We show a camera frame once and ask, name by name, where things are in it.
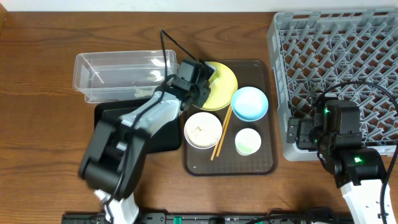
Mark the white rice bowl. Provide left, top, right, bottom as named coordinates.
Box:
left=183, top=112, right=222, bottom=149

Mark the white green cup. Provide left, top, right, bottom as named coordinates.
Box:
left=234, top=128, right=262, bottom=156

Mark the green snack wrapper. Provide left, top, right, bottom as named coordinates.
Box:
left=208, top=73, right=218, bottom=85

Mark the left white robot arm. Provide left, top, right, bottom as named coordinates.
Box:
left=78, top=60, right=217, bottom=223

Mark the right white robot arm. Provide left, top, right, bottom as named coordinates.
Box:
left=286, top=98, right=396, bottom=223

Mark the black waste tray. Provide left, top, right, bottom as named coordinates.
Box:
left=94, top=98, right=182, bottom=154

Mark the grey dishwasher rack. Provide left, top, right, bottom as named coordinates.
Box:
left=267, top=7, right=397, bottom=161

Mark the yellow plate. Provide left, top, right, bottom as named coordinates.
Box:
left=201, top=62, right=238, bottom=111

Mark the right wooden chopstick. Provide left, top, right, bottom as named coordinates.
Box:
left=216, top=105, right=233, bottom=157

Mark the cooked rice pile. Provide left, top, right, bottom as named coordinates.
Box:
left=188, top=126, right=218, bottom=148

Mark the light blue bowl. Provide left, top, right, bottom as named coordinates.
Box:
left=231, top=86, right=269, bottom=122

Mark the brown serving tray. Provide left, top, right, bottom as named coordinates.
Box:
left=182, top=60, right=278, bottom=177

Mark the clear plastic bin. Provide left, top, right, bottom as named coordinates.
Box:
left=73, top=50, right=179, bottom=103

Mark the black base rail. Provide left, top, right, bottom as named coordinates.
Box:
left=61, top=207, right=354, bottom=224

